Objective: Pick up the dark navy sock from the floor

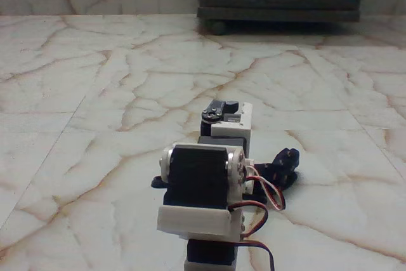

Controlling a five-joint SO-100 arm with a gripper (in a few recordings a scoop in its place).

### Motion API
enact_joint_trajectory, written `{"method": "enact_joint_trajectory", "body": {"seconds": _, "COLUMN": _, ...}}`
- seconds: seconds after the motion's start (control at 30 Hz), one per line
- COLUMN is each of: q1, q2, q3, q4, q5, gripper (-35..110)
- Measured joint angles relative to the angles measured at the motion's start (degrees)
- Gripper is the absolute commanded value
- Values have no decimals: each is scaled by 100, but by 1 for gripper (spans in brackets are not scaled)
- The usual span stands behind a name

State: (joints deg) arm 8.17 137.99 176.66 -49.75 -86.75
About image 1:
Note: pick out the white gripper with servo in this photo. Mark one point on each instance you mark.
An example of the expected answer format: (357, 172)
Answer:
(231, 129)

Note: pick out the dark blue cloth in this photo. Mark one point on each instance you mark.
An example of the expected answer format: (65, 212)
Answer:
(282, 166)

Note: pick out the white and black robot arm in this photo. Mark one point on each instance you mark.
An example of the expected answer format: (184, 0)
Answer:
(196, 169)

